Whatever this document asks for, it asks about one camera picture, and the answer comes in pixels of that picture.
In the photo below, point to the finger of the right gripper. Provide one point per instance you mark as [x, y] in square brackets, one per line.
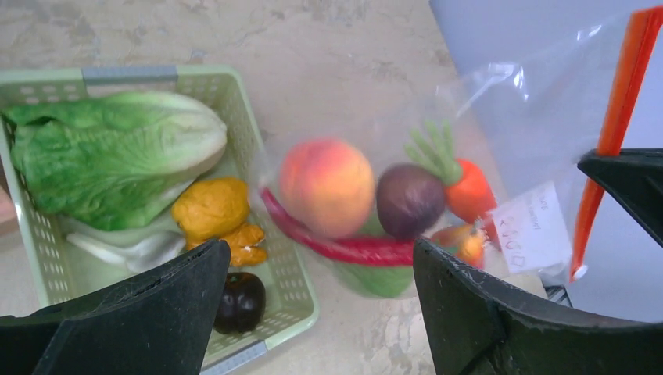
[633, 178]

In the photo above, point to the clear zip top bag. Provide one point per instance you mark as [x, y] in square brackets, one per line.
[526, 124]

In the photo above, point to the fake dark purple plum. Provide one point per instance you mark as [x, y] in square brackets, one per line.
[242, 305]

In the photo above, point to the fake white bok choy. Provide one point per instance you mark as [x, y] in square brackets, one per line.
[129, 243]

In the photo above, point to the fake purple onion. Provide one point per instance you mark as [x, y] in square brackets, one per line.
[409, 200]

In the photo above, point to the fake napa cabbage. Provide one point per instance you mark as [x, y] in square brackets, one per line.
[114, 162]

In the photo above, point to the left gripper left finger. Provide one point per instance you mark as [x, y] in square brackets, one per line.
[156, 322]

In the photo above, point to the fake yellow lemon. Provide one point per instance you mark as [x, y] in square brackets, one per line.
[211, 208]

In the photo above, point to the fake green cabbage head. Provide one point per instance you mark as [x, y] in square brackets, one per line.
[375, 281]

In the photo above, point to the fake peach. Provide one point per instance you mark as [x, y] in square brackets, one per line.
[329, 185]

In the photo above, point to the fake red bell pepper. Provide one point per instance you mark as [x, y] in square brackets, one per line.
[465, 242]

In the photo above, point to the fake orange ginger root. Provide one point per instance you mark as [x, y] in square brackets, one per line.
[243, 238]

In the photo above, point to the fake red chili pepper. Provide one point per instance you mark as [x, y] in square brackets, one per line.
[362, 250]

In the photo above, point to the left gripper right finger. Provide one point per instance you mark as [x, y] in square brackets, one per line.
[480, 324]

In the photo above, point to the fake orange carrot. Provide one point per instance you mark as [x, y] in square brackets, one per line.
[468, 192]

